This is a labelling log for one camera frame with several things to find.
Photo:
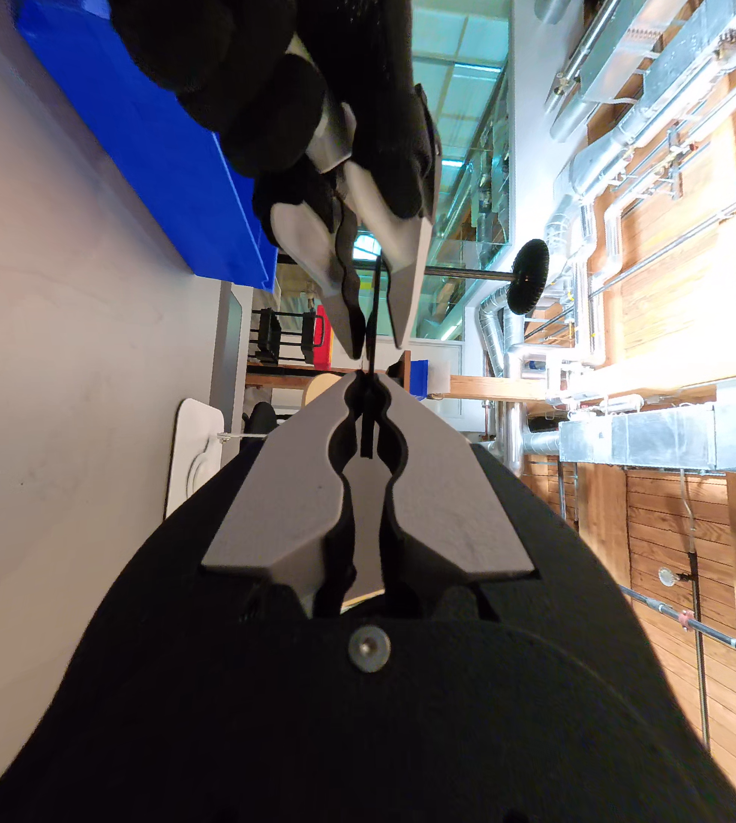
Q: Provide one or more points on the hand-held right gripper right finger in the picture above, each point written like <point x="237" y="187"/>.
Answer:
<point x="464" y="515"/>

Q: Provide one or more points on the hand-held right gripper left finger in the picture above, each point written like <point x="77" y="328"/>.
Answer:
<point x="271" y="515"/>

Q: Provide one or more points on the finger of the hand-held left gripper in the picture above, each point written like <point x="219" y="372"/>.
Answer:
<point x="323" y="251"/>
<point x="407" y="257"/>

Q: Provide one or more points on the black fabric piece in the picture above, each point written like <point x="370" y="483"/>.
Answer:
<point x="377" y="309"/>

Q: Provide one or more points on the blue plastic bin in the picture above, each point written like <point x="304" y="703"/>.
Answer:
<point x="149" y="142"/>

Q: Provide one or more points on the person's left hand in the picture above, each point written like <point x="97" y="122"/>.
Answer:
<point x="368" y="77"/>

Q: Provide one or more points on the long red bin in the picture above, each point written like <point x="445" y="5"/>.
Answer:
<point x="322" y="337"/>

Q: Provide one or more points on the black utility cart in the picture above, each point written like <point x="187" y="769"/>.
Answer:
<point x="284" y="337"/>

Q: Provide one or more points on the black mesh office chair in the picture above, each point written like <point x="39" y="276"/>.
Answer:
<point x="261" y="419"/>

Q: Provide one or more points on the white board stand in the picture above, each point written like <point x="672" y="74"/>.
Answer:
<point x="194" y="457"/>

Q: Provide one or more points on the small blue bin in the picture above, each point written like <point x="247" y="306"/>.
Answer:
<point x="419" y="378"/>

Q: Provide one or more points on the black round-top pole stand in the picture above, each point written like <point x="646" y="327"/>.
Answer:
<point x="529" y="277"/>

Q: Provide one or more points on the wooden standing desk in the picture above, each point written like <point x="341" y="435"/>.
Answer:
<point x="497" y="387"/>

